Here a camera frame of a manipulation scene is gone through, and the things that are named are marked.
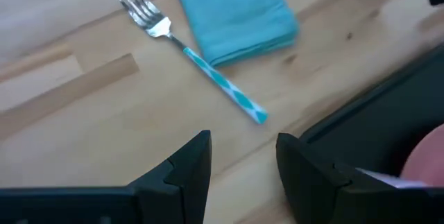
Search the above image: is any black plastic tray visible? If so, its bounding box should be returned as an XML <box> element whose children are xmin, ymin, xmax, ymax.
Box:
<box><xmin>300</xmin><ymin>43</ymin><xmax>444</xmax><ymax>183</ymax></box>

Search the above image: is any teal cloth napkin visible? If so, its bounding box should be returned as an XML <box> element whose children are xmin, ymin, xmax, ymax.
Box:
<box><xmin>169</xmin><ymin>0</ymin><xmax>300</xmax><ymax>68</ymax></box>

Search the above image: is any fork with teal checkered handle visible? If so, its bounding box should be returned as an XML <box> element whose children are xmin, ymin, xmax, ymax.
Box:
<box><xmin>114</xmin><ymin>0</ymin><xmax>268</xmax><ymax>125</ymax></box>

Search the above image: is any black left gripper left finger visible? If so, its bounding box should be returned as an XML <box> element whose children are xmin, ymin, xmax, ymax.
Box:
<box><xmin>126</xmin><ymin>129</ymin><xmax>212</xmax><ymax>224</ymax></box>

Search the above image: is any pink mug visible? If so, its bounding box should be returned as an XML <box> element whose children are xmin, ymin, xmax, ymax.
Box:
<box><xmin>357</xmin><ymin>123</ymin><xmax>444</xmax><ymax>189</ymax></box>

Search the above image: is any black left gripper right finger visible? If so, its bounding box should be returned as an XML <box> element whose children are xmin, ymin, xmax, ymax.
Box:
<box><xmin>276</xmin><ymin>132</ymin><xmax>405</xmax><ymax>224</ymax></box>

